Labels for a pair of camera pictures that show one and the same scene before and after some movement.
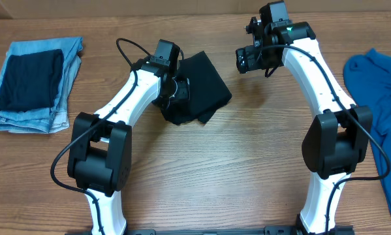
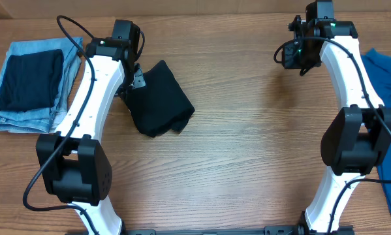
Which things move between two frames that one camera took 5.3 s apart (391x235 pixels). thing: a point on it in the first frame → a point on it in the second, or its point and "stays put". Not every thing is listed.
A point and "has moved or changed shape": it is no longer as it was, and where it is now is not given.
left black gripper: [181, 90] → [134, 82]
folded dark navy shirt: [30, 81] stays put
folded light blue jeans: [46, 120] stays put
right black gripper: [242, 60] → [288, 57]
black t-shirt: [207, 91] has moved or changed shape
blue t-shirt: [378, 82] stays put
